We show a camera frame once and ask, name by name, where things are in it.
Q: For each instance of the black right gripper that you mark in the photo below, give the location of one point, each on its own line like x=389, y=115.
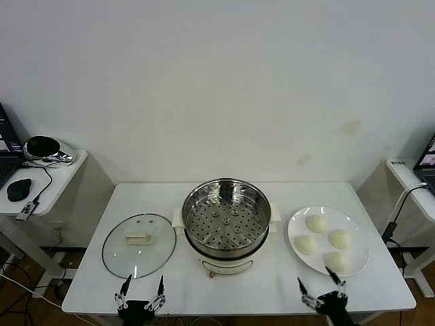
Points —
x=333, y=307

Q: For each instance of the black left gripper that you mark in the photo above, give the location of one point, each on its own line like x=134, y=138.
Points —
x=134, y=312

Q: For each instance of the white steamed baozi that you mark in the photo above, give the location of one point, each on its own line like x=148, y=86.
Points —
x=316, y=224
x=338, y=261
x=306, y=244
x=340, y=239

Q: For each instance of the round glass pot lid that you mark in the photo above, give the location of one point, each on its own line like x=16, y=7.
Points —
x=142, y=258

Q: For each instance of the perforated steel steamer basket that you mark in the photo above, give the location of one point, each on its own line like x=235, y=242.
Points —
x=210, y=203

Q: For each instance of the white oval plate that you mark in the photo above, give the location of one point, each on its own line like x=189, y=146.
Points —
x=340, y=220

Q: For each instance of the floor power strip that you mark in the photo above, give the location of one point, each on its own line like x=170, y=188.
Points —
x=69, y=263

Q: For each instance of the black power adapter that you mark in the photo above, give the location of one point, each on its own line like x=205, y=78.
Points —
x=389, y=231

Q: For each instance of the cream electric cooking pot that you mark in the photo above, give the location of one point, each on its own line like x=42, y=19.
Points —
x=227, y=263

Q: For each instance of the white side table with mouse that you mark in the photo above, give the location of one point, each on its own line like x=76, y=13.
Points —
x=64, y=183

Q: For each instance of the white side table with sticker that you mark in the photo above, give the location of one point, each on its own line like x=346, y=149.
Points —
x=404, y=176

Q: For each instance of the small grey usb hub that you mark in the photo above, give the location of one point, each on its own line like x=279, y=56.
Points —
x=27, y=210

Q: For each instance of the black computer mouse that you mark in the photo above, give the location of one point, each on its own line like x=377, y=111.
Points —
x=18, y=190

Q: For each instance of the black laptop with pink screen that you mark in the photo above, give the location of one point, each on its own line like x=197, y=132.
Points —
x=428, y=159

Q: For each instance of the chrome and black headset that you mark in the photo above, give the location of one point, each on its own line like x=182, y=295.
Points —
x=40, y=146

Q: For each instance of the black laptop with dark screen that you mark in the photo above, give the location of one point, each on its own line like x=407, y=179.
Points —
x=7, y=136

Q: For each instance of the white wall socket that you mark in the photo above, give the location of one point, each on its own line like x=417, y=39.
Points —
x=58, y=226

